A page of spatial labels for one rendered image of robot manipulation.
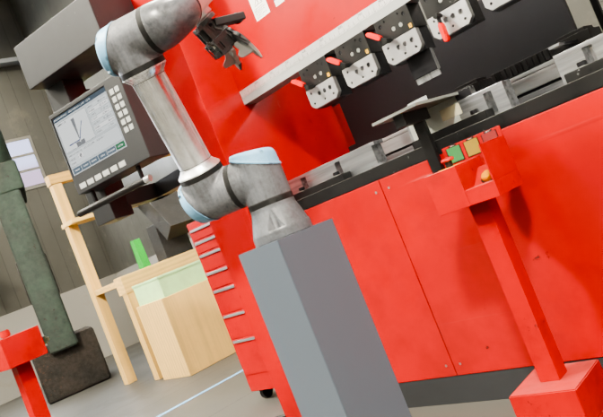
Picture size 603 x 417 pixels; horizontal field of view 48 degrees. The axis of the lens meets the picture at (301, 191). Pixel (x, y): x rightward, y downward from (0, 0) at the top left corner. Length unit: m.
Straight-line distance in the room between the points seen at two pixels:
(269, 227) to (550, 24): 1.51
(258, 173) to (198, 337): 4.01
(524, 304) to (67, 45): 2.02
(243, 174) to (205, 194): 0.11
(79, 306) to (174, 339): 5.25
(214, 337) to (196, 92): 3.14
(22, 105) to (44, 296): 4.36
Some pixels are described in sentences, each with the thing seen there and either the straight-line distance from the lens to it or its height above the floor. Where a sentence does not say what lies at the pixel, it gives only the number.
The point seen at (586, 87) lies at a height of 0.84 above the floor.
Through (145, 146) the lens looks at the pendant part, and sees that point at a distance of 2.71.
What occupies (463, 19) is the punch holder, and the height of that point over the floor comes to 1.20.
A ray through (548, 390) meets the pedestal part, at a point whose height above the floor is 0.12.
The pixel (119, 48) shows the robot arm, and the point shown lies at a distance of 1.66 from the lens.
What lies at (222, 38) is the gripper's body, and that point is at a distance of 2.13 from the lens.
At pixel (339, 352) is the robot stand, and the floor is 0.48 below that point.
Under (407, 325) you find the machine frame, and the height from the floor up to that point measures 0.31.
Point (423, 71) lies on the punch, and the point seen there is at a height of 1.11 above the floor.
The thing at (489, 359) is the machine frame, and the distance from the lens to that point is 2.41.
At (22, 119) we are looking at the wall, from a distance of 11.13.
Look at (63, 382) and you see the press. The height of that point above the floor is 0.16.
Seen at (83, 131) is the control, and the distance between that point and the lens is 2.95.
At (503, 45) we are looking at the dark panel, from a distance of 2.82.
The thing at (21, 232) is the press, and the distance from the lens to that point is 7.65.
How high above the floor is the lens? 0.80
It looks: 2 degrees up
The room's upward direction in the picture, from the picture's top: 22 degrees counter-clockwise
